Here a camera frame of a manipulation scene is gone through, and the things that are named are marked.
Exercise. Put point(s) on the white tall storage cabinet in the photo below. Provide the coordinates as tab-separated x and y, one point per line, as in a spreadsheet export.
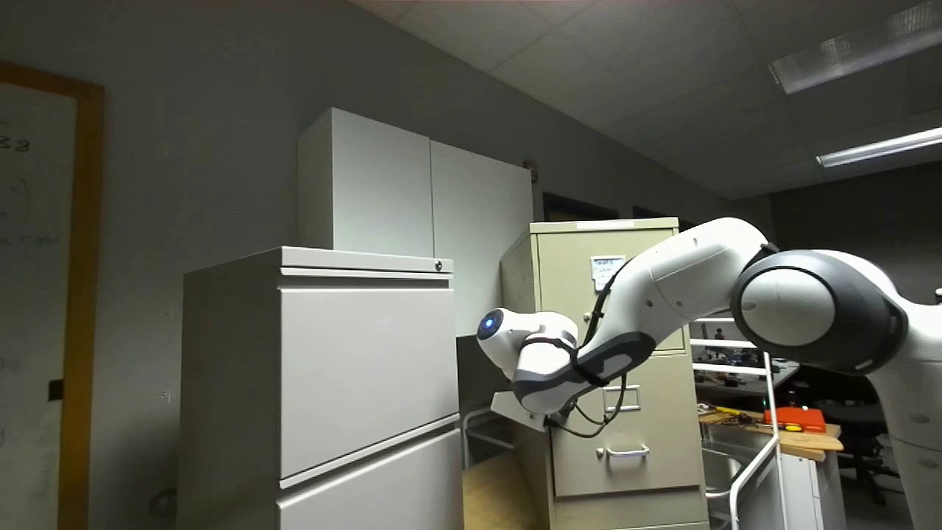
412	199

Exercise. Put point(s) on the orange box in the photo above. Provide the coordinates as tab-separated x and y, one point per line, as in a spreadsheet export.
798	418

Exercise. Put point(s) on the beige drawer with label holder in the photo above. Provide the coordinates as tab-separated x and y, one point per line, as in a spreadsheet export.
662	419

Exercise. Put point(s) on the beige file cabinet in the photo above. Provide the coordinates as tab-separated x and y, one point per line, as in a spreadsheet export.
574	265

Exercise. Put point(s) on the black office chair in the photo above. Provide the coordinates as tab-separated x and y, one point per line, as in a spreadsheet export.
854	427

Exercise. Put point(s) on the grey file cabinet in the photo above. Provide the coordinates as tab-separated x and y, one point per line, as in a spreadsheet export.
353	368

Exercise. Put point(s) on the beige drawer with paper note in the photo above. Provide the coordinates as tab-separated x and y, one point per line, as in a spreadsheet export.
567	294

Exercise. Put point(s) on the steel sink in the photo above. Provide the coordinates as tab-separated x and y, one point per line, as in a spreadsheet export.
721	471

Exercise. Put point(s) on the white paper note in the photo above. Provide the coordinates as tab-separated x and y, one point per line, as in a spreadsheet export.
605	271

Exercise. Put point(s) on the cluttered desk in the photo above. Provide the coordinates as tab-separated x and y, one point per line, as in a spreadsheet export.
736	375

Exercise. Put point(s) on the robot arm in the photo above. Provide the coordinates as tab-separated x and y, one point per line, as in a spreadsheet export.
684	280

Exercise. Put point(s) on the long ceiling tube light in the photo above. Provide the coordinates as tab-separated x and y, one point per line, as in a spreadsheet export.
879	147

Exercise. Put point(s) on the whiteboard with wooden frame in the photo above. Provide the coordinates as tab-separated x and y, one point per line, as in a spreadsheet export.
37	294

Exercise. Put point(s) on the tall grey cabinet drawer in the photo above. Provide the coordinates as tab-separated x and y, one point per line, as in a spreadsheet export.
368	368

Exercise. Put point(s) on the short grey cabinet drawer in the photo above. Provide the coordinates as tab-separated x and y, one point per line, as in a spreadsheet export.
383	493

